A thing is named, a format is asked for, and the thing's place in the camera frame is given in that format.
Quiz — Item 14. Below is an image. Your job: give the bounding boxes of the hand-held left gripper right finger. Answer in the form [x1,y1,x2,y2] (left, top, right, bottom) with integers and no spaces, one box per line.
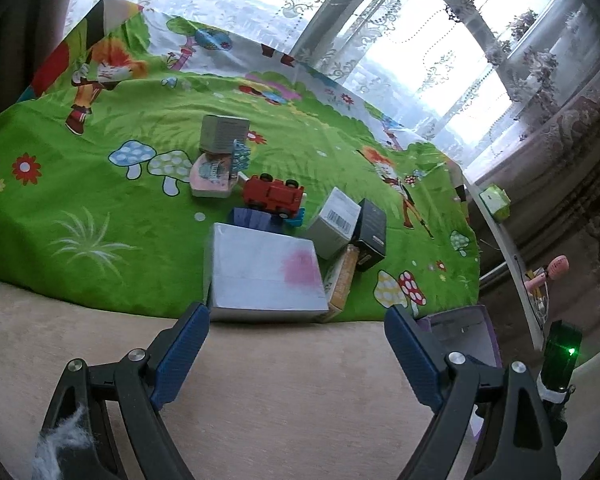
[384,305,558,480]

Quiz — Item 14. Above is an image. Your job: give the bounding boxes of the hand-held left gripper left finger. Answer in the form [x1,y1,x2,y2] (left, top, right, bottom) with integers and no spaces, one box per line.
[40,301,211,480]

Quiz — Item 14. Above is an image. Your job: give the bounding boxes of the purple storage box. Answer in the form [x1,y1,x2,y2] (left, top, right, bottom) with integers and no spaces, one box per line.
[420,305,502,443]

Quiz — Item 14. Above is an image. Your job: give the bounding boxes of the white box with pink spot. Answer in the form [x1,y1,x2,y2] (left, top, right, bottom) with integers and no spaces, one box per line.
[206,222,330,324]

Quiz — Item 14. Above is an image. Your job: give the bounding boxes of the black box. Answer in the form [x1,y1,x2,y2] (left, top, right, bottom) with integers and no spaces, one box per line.
[351,198,388,273]

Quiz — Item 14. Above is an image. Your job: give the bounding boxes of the white box with barcode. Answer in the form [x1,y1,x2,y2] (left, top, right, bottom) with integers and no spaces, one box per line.
[306,187,362,260]

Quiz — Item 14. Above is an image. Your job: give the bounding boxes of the white shelf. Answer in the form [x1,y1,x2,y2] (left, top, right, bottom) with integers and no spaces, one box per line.
[472,185,551,346]

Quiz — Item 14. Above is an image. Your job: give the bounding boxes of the pink handheld brush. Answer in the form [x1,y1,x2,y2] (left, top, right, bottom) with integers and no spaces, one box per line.
[524,255,571,292]

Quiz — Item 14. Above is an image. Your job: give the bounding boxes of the narrow yellow and white box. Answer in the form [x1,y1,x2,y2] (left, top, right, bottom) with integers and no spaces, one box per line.
[324,244,361,323]

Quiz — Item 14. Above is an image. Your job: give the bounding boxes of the beige plush sofa cover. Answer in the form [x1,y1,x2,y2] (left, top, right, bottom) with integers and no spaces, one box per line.
[0,276,486,480]

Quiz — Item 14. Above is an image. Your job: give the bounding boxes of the white fibre tuft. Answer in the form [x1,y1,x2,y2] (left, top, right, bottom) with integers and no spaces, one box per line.
[30,402,99,480]

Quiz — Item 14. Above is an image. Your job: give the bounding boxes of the green cartoon printed blanket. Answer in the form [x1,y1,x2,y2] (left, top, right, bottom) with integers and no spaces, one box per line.
[0,0,481,324]

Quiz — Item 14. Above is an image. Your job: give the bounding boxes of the green packet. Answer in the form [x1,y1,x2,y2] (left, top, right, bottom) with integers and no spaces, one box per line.
[481,185,512,224]

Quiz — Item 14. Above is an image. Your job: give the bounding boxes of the pink heart-shaped box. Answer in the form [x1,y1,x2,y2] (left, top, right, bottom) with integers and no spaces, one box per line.
[190,152,239,199]

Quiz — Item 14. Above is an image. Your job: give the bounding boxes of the red toy car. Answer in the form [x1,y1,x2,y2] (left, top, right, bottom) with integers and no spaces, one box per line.
[241,173,305,222]

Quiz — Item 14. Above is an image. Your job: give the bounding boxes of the teal lattice toy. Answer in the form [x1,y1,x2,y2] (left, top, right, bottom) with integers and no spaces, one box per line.
[228,137,252,175]

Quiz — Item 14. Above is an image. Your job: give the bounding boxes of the small grey box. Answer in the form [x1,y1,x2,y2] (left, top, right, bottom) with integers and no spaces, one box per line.
[198,114,251,157]

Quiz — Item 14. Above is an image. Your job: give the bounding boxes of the white lace curtain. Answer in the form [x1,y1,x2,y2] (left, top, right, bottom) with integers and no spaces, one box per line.
[67,0,600,171]

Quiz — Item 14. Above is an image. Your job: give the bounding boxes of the brown curtain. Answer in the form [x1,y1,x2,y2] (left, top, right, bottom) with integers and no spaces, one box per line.
[0,0,86,126]

